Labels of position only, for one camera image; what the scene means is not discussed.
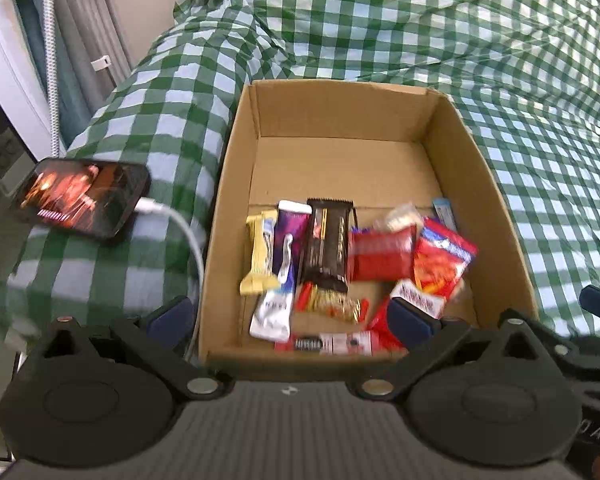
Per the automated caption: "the dark brown chocolate bar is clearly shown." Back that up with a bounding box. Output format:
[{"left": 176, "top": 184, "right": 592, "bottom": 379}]
[{"left": 300, "top": 198, "right": 356, "bottom": 295}]

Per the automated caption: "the golden nut bar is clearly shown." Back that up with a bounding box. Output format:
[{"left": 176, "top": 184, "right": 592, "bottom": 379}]
[{"left": 297, "top": 282, "right": 371, "bottom": 322}]

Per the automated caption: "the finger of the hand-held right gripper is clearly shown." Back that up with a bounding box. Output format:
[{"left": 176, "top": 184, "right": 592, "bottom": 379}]
[
  {"left": 580, "top": 285, "right": 600, "bottom": 323},
  {"left": 499, "top": 308, "right": 600, "bottom": 366}
]

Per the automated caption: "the green checkered bed cover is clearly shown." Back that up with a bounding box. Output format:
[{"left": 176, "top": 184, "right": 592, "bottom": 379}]
[{"left": 0, "top": 0, "right": 600, "bottom": 346}]

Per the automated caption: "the small red snack packet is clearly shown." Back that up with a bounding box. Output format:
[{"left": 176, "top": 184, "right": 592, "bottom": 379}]
[{"left": 348, "top": 225, "right": 418, "bottom": 282}]

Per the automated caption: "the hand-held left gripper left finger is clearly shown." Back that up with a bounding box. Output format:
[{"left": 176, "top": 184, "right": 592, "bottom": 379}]
[{"left": 42, "top": 295, "right": 236, "bottom": 403}]

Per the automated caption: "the red and white packet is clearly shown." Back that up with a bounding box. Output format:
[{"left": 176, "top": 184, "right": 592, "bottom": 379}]
[{"left": 367, "top": 280, "right": 448, "bottom": 346}]

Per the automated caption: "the pale yellow snack bar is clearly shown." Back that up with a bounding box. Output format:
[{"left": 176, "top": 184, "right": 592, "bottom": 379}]
[{"left": 239, "top": 210, "right": 280, "bottom": 297}]

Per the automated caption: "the teal curtain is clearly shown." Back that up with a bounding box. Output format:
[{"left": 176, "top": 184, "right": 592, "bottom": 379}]
[{"left": 5, "top": 0, "right": 96, "bottom": 146}]

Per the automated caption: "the black smartphone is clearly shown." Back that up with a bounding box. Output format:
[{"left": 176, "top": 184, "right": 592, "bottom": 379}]
[{"left": 10, "top": 157, "right": 152, "bottom": 240}]

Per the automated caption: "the white braided hose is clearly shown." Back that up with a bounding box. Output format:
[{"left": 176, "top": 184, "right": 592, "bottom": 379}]
[{"left": 42, "top": 0, "right": 63, "bottom": 158}]

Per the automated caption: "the white charging cable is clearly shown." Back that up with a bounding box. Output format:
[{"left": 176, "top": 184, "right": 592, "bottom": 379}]
[{"left": 135, "top": 199, "right": 206, "bottom": 356}]

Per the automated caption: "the white door frame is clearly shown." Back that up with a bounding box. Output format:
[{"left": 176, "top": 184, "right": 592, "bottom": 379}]
[{"left": 0, "top": 0, "right": 56, "bottom": 156}]

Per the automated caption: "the long thin red bar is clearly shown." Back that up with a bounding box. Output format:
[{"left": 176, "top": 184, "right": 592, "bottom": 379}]
[{"left": 274, "top": 330, "right": 406, "bottom": 358}]

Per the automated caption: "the red orange snack packet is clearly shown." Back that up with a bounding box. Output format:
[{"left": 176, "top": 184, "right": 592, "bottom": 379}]
[{"left": 412, "top": 217, "right": 479, "bottom": 301}]

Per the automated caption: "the grey curtain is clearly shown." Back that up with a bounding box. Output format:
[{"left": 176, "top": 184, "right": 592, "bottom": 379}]
[{"left": 55, "top": 0, "right": 136, "bottom": 81}]

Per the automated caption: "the light blue strip packet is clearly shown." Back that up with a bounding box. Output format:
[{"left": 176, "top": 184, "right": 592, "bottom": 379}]
[{"left": 432, "top": 198, "right": 458, "bottom": 228}]

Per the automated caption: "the cardboard box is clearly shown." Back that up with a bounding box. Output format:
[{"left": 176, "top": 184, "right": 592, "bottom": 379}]
[{"left": 198, "top": 80, "right": 540, "bottom": 383}]

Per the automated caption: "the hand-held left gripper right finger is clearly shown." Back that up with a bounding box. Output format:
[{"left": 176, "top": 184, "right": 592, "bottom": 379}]
[{"left": 347, "top": 297, "right": 541, "bottom": 403}]

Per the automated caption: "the clear puffed rice bar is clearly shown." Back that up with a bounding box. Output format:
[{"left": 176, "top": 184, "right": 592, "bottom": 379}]
[{"left": 384, "top": 202, "right": 425, "bottom": 233}]

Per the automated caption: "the purple and white packet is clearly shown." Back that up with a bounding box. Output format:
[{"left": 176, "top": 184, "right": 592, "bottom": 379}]
[{"left": 249, "top": 200, "right": 313, "bottom": 343}]

